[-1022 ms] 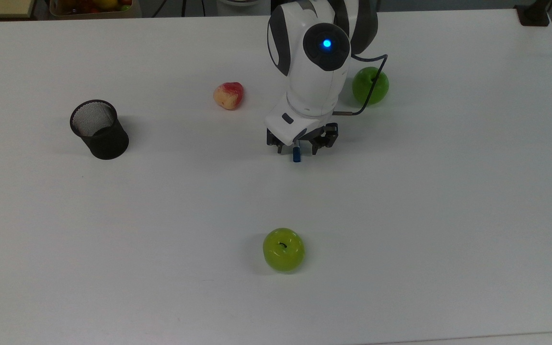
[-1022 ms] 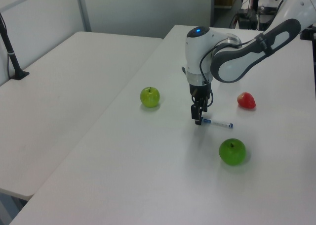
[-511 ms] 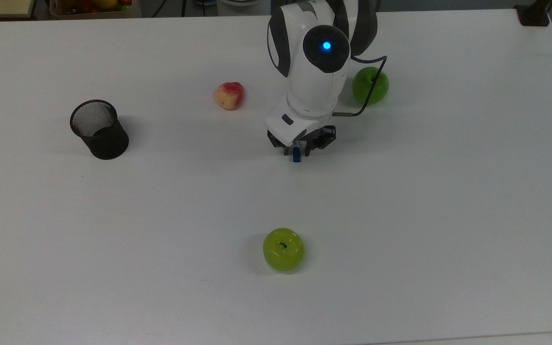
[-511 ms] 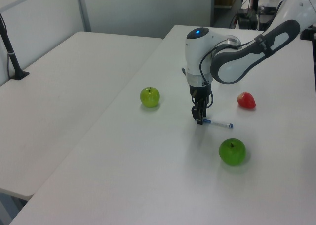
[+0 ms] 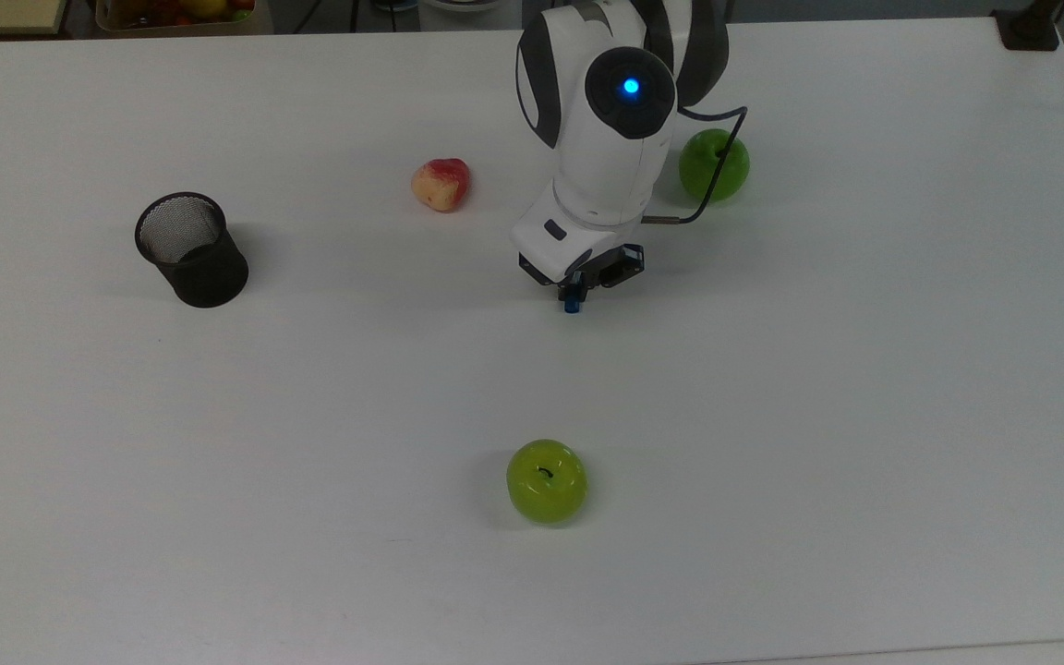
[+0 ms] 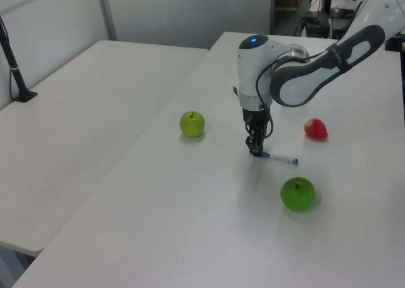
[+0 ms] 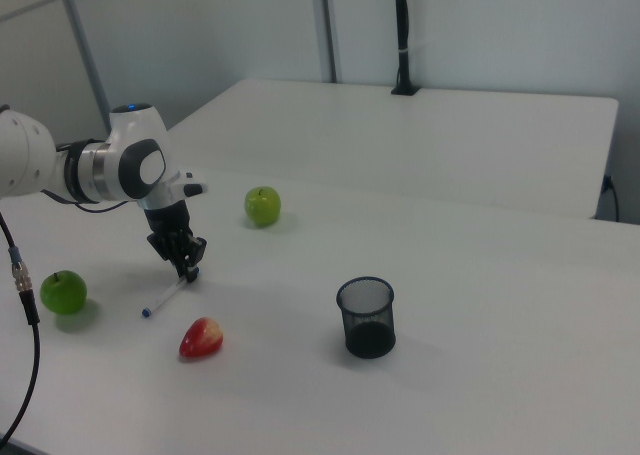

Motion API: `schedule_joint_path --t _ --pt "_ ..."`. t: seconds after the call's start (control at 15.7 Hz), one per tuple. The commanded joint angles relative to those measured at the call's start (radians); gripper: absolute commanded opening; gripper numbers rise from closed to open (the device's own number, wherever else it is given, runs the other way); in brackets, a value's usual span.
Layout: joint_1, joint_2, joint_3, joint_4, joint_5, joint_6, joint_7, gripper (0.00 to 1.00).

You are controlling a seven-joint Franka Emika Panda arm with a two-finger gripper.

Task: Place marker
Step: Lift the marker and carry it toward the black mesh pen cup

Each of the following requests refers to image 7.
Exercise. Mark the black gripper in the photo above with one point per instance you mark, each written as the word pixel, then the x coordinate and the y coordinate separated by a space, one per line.
pixel 169 220

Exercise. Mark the white marker with blue cap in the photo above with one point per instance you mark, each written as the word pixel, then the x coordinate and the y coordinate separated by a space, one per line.
pixel 162 301

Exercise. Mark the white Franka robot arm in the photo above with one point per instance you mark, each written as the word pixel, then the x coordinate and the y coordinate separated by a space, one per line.
pixel 30 160

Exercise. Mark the red and yellow fruit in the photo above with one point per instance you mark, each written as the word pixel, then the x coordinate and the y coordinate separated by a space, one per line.
pixel 201 339

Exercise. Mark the yellow-green apple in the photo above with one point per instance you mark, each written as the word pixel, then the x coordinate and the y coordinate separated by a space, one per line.
pixel 262 206

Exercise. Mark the dark green apple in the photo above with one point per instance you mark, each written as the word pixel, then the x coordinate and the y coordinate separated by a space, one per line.
pixel 63 293

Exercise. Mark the black mesh pen cup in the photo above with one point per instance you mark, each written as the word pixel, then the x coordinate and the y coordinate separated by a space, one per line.
pixel 367 320

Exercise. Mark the white background table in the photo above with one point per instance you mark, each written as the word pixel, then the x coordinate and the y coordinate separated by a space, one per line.
pixel 450 135

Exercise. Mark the black pole with base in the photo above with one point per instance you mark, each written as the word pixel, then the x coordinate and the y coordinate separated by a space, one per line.
pixel 402 30

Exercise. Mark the slim grey partition post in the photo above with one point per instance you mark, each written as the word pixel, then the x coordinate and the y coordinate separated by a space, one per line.
pixel 85 50

